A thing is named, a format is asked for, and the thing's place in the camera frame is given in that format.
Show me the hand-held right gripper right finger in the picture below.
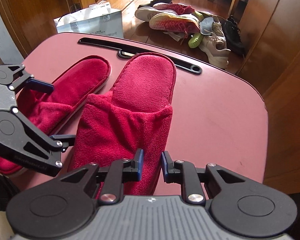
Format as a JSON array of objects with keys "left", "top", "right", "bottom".
[{"left": 161, "top": 151, "right": 245, "bottom": 204}]

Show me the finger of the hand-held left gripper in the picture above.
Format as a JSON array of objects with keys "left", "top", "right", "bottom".
[
  {"left": 12, "top": 107, "right": 77, "bottom": 178},
  {"left": 9, "top": 64, "right": 54, "bottom": 93}
]

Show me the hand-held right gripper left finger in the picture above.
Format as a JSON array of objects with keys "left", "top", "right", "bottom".
[{"left": 60, "top": 148, "right": 144, "bottom": 203}]

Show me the red slipper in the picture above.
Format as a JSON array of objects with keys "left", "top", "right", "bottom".
[
  {"left": 0, "top": 55, "right": 112, "bottom": 177},
  {"left": 70, "top": 52, "right": 177, "bottom": 197}
]

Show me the wooden shoe cabinet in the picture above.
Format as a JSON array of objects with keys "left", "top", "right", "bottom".
[{"left": 236, "top": 0, "right": 300, "bottom": 194}]

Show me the pile of shoes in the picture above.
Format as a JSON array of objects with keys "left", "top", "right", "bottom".
[{"left": 135, "top": 0, "right": 246, "bottom": 69}]

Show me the pink folding table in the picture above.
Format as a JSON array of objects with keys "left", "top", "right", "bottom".
[{"left": 15, "top": 32, "right": 269, "bottom": 198}]

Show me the person's leg in grey pants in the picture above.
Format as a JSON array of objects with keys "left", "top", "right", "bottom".
[{"left": 0, "top": 171, "right": 19, "bottom": 212}]

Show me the white paper shopping bag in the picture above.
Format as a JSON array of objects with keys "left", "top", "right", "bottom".
[{"left": 54, "top": 2, "right": 124, "bottom": 39}]

